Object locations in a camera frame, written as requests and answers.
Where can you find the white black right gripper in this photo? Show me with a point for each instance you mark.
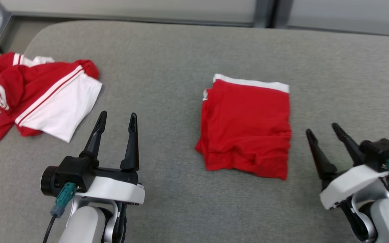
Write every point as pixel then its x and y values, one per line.
pixel 349 182

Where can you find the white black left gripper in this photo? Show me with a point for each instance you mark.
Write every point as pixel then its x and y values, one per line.
pixel 117 190

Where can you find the red shorts white stripe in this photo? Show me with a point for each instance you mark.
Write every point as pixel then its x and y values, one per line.
pixel 245 125

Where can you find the red white t-shirt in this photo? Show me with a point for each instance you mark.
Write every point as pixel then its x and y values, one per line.
pixel 35 84

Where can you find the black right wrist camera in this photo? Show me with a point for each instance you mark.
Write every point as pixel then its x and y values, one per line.
pixel 382 152

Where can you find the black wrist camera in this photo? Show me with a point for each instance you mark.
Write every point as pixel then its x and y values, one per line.
pixel 71 172
pixel 382 152

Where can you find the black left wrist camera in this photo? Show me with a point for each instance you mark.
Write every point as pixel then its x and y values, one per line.
pixel 71 172

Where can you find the grey door post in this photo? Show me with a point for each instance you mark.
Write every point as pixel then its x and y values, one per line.
pixel 281 13
pixel 262 13

